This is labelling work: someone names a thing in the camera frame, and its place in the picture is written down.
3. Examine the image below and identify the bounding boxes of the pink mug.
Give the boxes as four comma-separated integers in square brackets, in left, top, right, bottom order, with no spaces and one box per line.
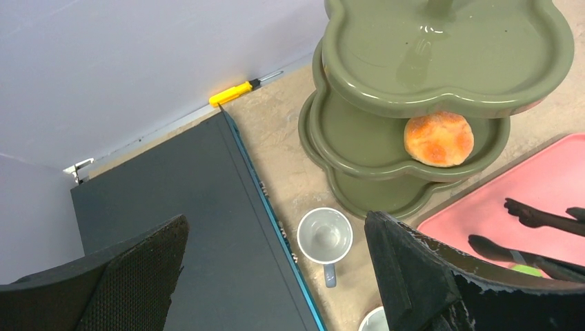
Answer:
[358,306,390,331]

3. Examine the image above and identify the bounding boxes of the grey mug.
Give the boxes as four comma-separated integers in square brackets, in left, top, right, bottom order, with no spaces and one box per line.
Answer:
[297,207,354,288]

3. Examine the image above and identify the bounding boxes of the round bread bun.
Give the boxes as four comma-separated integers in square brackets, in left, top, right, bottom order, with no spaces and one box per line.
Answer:
[404,111,475,168]

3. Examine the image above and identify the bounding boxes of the green three-tier stand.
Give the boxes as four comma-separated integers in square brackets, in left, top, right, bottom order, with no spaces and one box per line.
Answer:
[298,1,574,218]

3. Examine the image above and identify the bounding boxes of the black metal tongs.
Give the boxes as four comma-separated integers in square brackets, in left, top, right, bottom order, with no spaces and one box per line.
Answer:
[468,197,584,283]

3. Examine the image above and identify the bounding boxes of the green macaron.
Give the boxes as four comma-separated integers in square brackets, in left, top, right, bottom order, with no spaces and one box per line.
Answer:
[510,264,544,277]

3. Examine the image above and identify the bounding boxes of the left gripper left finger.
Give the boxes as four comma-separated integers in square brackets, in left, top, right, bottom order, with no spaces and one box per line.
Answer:
[1,215,190,330]

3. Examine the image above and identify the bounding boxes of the pink serving tray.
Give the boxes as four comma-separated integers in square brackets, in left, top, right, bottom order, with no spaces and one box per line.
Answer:
[417,133,584,283]

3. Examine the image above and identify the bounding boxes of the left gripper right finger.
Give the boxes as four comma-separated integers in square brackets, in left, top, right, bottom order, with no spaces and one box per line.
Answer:
[364,212,584,330]

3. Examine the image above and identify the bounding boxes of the yellow screwdriver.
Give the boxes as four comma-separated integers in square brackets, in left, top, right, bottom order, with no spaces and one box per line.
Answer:
[208,70,284,107]

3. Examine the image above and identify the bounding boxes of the dark blue flat box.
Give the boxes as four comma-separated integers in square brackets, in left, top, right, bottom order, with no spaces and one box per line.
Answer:
[71,111,326,330]

